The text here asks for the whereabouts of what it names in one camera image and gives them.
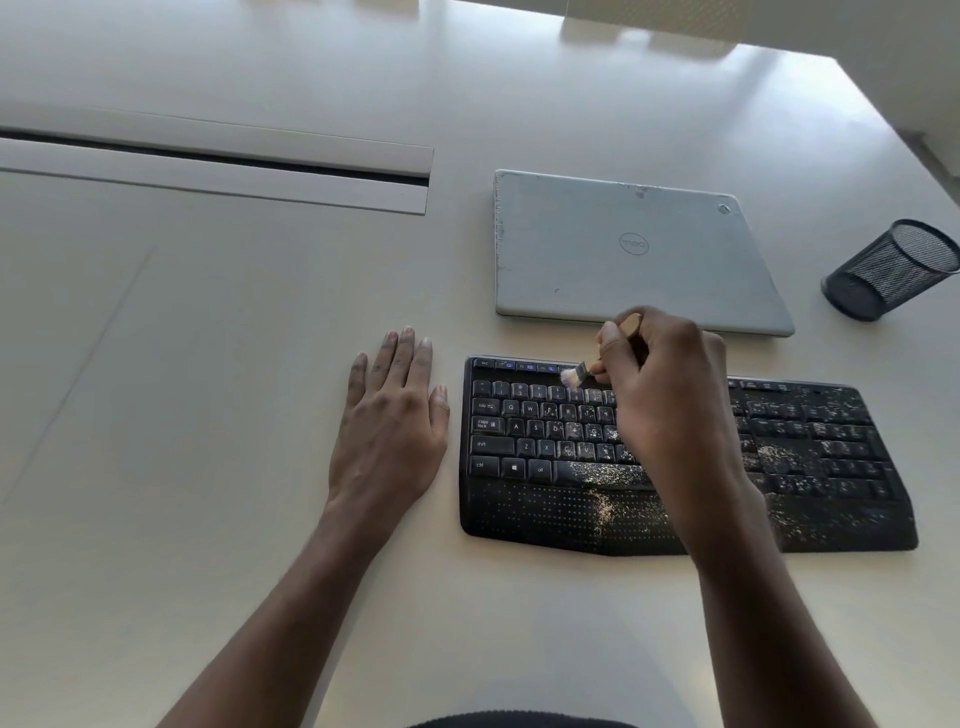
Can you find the person's right hand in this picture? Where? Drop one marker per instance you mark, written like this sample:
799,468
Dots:
675,420

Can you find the person's left hand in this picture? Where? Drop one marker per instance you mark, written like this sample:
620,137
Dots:
390,435

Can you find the small wooden brush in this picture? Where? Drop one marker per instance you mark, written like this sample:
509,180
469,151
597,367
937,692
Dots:
628,324

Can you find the black keyboard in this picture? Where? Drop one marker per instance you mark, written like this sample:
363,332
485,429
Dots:
540,480

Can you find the person's right forearm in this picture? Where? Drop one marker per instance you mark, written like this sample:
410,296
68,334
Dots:
780,652

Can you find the person's left forearm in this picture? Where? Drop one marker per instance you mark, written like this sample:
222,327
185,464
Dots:
270,630

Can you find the person's black clothing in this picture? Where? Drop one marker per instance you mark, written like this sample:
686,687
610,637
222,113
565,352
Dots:
525,721

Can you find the silver laptop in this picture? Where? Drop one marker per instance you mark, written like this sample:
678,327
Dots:
570,262

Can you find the black mesh pen holder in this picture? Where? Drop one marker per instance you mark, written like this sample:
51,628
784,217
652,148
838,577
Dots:
881,277

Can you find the cream perforated chair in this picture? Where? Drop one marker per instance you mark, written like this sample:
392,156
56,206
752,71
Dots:
660,15

